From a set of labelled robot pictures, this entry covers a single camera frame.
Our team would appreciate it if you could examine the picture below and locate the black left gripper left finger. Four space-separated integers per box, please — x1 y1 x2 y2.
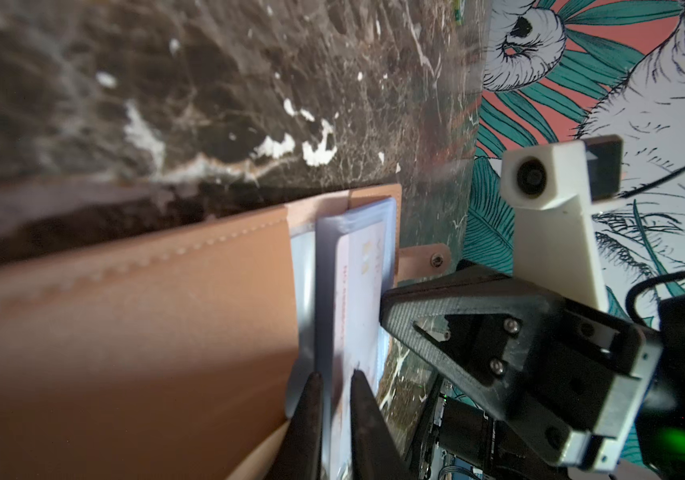
266 372 324 480

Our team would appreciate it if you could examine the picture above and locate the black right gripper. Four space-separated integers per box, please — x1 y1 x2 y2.
380 267 663 472

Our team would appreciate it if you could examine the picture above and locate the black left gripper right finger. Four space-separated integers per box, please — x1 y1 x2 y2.
349 370 412 480

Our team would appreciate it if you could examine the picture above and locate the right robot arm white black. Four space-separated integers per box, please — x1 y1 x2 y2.
380 264 685 479

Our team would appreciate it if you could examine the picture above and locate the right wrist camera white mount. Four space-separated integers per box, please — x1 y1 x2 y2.
499 135 623 312

